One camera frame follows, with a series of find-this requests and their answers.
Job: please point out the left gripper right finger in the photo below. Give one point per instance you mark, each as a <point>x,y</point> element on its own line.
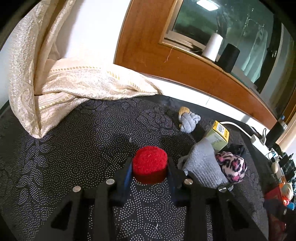
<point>180,192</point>

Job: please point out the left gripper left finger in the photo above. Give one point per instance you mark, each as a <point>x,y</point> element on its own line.
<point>123,179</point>

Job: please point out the white chicken plush toy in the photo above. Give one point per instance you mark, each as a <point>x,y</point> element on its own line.
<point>149,165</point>

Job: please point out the red cardboard box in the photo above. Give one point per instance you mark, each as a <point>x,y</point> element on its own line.
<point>272,204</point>

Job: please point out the blue ball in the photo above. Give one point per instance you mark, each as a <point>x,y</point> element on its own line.
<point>291,206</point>

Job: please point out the grey sock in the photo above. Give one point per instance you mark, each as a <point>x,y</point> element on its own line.
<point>201,164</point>

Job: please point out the yellow white small box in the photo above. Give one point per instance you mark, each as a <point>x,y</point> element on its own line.
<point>218,136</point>

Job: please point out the light blue knotted sock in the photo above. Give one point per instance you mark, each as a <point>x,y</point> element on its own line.
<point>187,119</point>

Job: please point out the navy blue sock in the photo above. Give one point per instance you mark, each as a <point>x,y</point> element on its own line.
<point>235,149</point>

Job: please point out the white power strip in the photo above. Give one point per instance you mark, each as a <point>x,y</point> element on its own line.
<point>258,138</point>

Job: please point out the beige egg shaped object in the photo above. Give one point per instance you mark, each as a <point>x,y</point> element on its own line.
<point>274,167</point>

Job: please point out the black thermos flask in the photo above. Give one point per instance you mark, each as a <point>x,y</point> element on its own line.
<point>274,134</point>

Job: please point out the cream curtain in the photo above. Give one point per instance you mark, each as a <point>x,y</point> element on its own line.
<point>44,87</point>

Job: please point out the black cylinder on sill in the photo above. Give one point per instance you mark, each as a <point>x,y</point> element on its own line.
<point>228,58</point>

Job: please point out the white cylinder on sill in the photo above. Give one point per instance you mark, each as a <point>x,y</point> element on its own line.
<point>212,48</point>

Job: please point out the wooden window frame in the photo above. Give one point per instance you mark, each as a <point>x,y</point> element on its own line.
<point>141,47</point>

